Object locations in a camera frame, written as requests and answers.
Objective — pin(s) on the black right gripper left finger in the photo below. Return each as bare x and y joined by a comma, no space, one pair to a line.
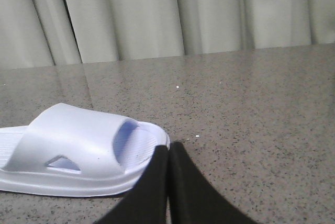
146,201

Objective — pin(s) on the grey-white pleated curtain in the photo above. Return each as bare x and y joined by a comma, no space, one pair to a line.
59,32

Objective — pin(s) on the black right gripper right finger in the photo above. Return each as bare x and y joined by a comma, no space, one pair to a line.
192,197

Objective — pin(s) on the light blue slipper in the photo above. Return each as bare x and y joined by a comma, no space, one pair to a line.
74,152

